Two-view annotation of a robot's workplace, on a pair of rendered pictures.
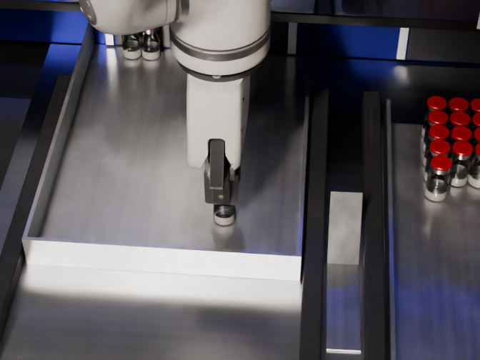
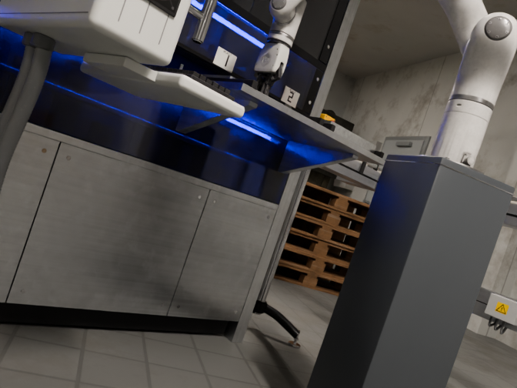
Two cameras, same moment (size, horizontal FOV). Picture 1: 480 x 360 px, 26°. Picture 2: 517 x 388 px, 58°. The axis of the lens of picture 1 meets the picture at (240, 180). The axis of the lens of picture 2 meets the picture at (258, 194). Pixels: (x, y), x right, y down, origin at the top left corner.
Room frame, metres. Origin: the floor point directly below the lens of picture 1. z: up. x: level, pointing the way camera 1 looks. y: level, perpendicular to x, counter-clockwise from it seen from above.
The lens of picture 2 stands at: (-0.42, 1.04, 0.63)
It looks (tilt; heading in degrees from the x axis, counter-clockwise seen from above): 0 degrees down; 314
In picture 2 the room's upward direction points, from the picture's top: 19 degrees clockwise
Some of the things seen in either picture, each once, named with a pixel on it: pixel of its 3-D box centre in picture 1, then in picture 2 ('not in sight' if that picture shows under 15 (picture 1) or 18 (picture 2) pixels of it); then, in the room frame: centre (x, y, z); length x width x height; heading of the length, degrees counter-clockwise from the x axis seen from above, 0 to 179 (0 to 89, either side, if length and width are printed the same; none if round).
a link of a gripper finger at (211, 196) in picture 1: (220, 186); (268, 87); (0.68, 0.02, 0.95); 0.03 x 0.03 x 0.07; 86
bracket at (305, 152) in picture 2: not in sight; (315, 164); (0.69, -0.35, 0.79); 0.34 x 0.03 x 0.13; 175
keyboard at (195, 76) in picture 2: not in sight; (163, 78); (0.62, 0.42, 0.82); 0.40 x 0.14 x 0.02; 3
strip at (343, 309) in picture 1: (345, 268); not in sight; (0.61, -0.10, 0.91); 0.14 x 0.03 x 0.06; 176
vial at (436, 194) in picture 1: (438, 178); not in sight; (0.73, -0.20, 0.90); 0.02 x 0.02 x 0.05
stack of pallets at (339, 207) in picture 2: not in sight; (306, 232); (2.15, -2.40, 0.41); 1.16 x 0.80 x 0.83; 64
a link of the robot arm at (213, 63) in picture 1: (220, 33); (279, 41); (0.70, 0.02, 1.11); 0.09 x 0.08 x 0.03; 176
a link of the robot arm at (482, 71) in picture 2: not in sight; (485, 62); (0.13, -0.21, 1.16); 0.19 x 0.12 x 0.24; 115
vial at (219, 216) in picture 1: (223, 203); not in sight; (0.70, 0.02, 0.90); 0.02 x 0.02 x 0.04
